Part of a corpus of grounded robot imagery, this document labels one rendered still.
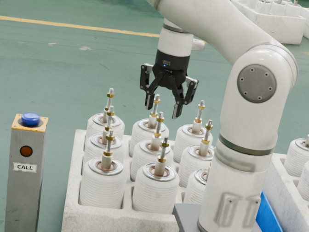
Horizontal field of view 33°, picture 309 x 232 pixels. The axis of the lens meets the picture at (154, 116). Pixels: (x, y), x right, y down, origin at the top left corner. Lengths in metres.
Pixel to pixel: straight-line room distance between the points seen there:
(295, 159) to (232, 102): 0.68
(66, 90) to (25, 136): 1.05
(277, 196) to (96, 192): 0.54
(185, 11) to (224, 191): 0.29
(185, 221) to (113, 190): 0.25
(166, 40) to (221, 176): 0.39
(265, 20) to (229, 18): 2.71
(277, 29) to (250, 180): 2.81
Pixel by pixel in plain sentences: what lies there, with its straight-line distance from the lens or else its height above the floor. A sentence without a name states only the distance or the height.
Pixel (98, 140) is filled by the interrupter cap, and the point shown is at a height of 0.25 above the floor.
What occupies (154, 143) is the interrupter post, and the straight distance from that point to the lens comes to 1.25.
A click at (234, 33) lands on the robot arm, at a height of 0.63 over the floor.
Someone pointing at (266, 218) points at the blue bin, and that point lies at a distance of 1.42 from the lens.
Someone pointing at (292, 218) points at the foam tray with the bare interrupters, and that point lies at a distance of 1.36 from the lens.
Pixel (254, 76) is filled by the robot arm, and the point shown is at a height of 0.60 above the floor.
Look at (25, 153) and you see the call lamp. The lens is 1.15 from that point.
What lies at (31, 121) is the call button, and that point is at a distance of 1.14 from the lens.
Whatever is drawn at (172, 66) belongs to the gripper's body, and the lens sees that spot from 1.15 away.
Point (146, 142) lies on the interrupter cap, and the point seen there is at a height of 0.25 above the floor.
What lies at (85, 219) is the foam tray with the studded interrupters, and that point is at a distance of 1.13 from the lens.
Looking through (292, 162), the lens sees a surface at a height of 0.21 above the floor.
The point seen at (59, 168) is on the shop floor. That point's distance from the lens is 1.62.
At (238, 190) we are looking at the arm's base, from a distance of 0.85.
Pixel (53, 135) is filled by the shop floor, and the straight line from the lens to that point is 1.80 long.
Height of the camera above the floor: 0.82
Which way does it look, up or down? 23 degrees down
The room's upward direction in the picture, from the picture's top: 11 degrees clockwise
